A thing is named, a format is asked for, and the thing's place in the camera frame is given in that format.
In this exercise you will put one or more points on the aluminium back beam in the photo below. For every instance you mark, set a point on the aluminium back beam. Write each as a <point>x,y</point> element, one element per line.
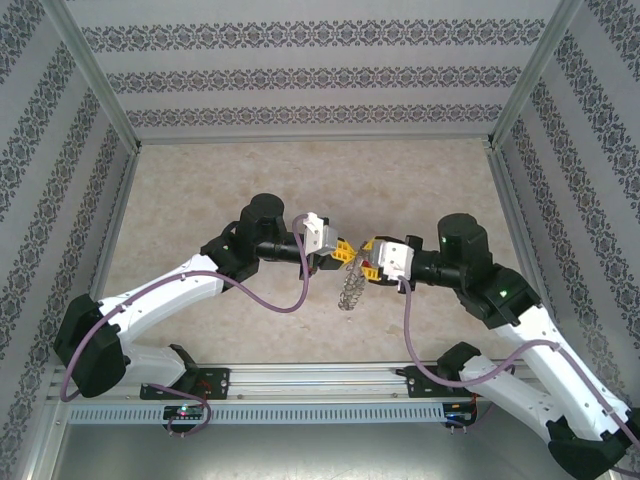
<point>310,138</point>

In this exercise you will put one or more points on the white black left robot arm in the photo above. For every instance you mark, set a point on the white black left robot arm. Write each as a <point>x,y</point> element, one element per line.
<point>170,303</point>

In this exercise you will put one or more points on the aluminium mounting rail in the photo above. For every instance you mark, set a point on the aluminium mounting rail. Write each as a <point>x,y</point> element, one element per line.
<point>320,381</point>

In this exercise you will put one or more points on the small circuit board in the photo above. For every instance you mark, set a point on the small circuit board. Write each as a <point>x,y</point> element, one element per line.
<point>457,415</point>
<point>182,413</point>

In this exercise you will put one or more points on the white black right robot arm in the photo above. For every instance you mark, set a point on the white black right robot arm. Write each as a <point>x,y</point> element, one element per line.
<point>555,376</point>

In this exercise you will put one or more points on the aluminium side rail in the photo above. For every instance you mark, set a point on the aluminium side rail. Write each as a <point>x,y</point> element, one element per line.
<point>119,215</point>
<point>515,215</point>

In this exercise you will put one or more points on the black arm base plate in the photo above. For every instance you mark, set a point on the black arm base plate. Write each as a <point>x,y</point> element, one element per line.
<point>417,385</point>
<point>217,385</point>

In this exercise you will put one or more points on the aluminium frame post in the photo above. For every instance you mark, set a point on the aluminium frame post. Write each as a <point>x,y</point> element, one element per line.
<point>95,75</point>
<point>531,75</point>

